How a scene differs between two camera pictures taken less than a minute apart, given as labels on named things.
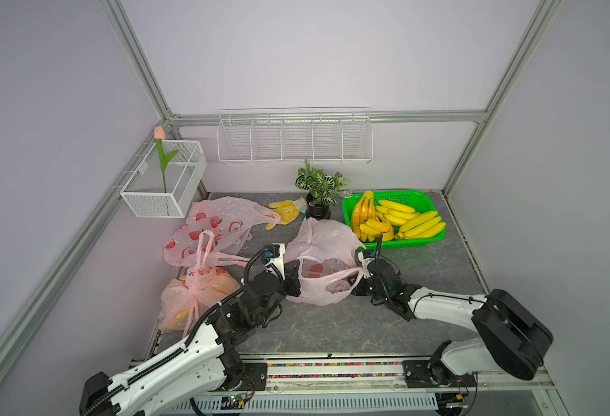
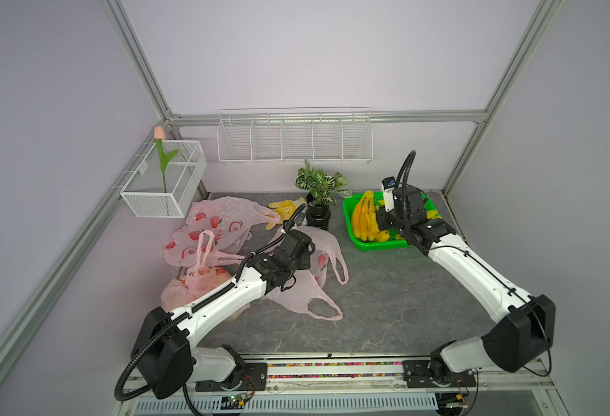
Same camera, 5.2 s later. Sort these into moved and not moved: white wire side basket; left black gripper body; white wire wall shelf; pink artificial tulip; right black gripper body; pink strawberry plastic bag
Moved: left black gripper body; right black gripper body
Not moved: white wire wall shelf; white wire side basket; pink artificial tulip; pink strawberry plastic bag
